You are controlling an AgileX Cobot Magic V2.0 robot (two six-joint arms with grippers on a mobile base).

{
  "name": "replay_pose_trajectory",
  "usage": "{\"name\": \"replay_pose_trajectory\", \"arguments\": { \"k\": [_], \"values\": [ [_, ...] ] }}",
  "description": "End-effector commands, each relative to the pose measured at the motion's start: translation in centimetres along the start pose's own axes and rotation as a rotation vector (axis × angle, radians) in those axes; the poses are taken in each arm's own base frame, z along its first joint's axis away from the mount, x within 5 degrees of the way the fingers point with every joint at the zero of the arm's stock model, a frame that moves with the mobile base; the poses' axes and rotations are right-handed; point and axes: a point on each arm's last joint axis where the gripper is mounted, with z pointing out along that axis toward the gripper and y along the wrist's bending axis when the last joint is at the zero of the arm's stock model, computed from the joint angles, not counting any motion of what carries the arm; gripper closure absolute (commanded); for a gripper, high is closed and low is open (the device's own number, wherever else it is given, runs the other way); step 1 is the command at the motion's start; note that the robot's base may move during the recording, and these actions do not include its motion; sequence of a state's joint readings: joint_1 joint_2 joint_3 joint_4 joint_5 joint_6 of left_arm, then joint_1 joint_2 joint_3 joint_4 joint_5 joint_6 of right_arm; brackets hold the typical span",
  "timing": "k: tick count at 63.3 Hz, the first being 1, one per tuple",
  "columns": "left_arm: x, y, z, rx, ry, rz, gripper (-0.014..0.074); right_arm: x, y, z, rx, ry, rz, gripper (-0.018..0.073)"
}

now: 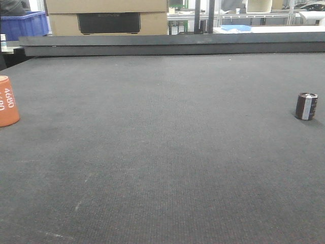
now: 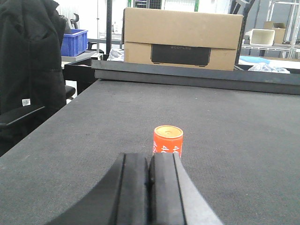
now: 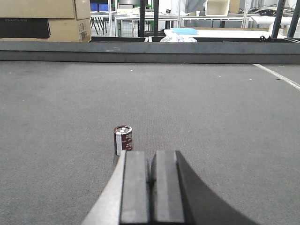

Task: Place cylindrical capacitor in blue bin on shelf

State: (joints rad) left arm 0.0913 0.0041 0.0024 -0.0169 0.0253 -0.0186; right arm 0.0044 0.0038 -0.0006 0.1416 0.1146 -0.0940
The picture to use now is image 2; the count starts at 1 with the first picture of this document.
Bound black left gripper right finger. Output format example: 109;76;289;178
150;153;222;225

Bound large cardboard box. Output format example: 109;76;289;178
123;7;243;71

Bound white plastic bin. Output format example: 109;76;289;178
245;29;275;46

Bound blue plastic crate background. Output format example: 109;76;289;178
61;29;88;57

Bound dark grey stacked boards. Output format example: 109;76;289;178
91;60;300;95

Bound blue tray on table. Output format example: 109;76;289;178
239;55;270;64

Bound black office chair armrest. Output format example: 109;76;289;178
0;105;45;128

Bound small cardboard box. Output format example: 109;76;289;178
263;21;286;44

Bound black vertical pole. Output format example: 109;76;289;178
106;0;113;55

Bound metal wire shelf rack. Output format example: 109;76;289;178
242;0;300;59

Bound black jacket on chair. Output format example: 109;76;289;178
0;0;66;132

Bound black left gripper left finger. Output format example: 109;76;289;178
49;153;148;225

